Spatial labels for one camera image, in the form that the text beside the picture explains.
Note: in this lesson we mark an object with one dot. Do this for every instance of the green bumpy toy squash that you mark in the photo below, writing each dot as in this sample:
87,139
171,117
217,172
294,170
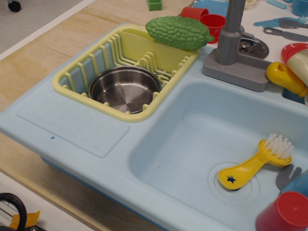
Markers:
179,32

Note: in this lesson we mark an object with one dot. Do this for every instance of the stainless steel pot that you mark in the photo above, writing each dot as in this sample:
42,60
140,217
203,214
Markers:
125,88

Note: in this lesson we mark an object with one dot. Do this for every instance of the yellow dish drying rack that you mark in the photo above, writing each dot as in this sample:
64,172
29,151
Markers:
126,45

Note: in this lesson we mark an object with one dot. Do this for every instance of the light blue toy sink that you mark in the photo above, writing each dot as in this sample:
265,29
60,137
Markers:
166,167

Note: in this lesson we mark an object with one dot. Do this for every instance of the grey toy faucet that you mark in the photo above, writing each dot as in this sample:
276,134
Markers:
227,64

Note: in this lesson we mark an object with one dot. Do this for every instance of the red cup lying down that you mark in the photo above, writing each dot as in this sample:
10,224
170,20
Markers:
194,13

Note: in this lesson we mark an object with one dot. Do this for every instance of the green toy block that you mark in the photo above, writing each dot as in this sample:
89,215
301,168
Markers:
155,5

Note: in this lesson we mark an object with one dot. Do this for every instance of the red cup upright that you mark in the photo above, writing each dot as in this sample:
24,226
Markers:
215,23

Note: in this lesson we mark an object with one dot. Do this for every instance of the blue toy plate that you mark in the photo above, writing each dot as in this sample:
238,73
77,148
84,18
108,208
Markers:
219,7

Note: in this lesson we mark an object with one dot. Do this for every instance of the yellow dish brush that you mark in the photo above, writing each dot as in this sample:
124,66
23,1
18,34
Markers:
276,150

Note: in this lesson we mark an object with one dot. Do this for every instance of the grey fork in sink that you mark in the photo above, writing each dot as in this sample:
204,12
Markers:
286,175

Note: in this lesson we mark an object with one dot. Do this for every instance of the cream toy item top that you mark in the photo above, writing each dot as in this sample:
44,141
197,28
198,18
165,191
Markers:
249,4

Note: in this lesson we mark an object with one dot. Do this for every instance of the red toy plate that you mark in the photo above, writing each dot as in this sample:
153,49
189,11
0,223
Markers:
291,49

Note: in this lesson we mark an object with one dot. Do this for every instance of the blue toy fork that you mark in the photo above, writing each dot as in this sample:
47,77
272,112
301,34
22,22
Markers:
276,22

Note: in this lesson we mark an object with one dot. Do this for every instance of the cream toy bottle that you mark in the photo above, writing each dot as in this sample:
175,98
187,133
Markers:
298,63

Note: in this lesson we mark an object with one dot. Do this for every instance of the grey toy knife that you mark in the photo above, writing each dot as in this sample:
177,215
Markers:
285,34

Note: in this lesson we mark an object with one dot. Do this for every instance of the orange tape piece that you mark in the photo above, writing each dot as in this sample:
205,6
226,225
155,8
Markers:
19,222

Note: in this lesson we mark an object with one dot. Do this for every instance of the grey toy spatula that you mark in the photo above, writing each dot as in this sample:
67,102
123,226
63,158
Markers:
286,23

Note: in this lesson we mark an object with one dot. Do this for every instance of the blue cup bottom right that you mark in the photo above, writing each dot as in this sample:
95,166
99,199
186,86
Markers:
299,184

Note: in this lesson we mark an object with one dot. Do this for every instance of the blue cup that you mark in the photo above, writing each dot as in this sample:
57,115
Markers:
299,184
300,7

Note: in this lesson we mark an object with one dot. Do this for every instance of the red cup bottom right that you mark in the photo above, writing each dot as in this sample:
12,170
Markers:
288,213

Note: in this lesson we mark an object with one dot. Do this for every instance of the blue toy utensil top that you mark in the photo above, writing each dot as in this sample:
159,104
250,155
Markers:
276,3

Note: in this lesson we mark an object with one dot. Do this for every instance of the black caster wheel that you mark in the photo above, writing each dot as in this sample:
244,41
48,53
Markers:
14,6

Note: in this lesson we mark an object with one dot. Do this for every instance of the blue cup top right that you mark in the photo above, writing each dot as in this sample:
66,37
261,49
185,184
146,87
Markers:
300,7

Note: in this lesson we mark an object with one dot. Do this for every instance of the chrome faucet handle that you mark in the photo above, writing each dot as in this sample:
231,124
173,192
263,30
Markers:
250,45

